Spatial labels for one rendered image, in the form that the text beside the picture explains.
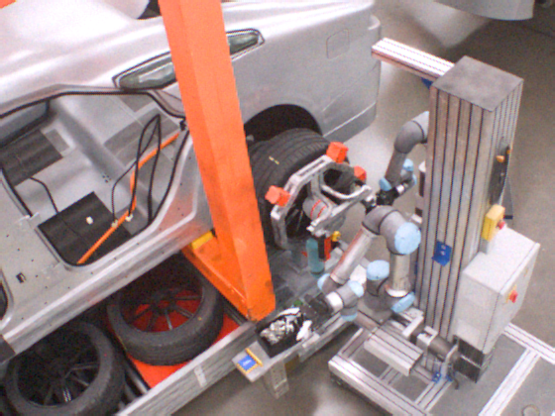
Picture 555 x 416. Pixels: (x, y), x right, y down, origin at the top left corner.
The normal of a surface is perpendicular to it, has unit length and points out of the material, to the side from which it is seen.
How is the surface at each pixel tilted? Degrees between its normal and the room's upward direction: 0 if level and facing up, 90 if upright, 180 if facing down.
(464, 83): 0
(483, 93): 0
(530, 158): 0
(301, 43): 81
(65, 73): 37
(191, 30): 90
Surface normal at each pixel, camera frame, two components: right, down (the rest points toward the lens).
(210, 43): 0.63, 0.51
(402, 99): -0.11, -0.69
